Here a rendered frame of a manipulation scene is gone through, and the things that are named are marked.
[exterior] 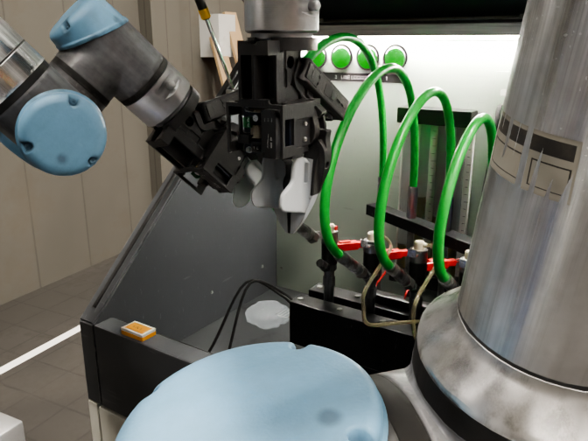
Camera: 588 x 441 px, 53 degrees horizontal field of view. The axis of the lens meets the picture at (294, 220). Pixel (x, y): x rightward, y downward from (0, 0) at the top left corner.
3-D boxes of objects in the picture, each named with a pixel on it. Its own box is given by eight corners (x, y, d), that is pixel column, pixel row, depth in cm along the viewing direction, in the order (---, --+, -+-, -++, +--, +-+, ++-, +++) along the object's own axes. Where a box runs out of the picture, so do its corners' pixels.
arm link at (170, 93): (146, 66, 75) (180, 52, 69) (172, 90, 77) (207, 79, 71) (114, 110, 72) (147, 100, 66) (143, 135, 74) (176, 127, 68)
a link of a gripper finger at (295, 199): (266, 243, 63) (264, 159, 61) (296, 229, 68) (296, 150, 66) (290, 249, 62) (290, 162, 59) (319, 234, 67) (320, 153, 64)
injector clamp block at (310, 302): (289, 377, 107) (289, 299, 102) (318, 353, 115) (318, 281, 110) (476, 445, 89) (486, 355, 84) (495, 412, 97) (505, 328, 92)
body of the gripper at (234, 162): (202, 198, 80) (136, 141, 74) (231, 149, 84) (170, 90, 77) (236, 196, 75) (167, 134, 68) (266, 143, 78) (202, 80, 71)
